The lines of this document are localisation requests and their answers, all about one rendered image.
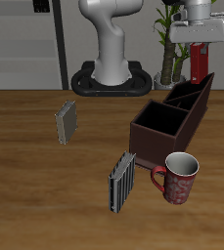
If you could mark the grey book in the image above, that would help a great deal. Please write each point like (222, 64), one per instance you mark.
(67, 122)

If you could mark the black box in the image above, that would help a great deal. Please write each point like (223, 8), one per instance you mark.
(41, 5)

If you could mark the black white striped book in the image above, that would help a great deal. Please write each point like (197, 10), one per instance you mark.
(122, 184)

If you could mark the red book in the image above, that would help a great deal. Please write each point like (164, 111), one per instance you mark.
(197, 68)

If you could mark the red white patterned mug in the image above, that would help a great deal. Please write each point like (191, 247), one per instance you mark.
(178, 185)

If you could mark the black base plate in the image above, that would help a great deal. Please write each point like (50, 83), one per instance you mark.
(84, 86)

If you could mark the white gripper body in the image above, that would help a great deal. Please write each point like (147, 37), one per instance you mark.
(198, 32)

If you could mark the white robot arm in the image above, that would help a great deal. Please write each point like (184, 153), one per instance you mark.
(112, 49)

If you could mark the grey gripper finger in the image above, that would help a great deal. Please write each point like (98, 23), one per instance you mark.
(204, 48)

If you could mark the white grey shelf unit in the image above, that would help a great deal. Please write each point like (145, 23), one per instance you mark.
(22, 49)

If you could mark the green pot plant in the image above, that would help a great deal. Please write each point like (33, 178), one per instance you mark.
(168, 58)

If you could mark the dark brown desk caddy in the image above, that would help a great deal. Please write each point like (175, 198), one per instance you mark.
(159, 143)

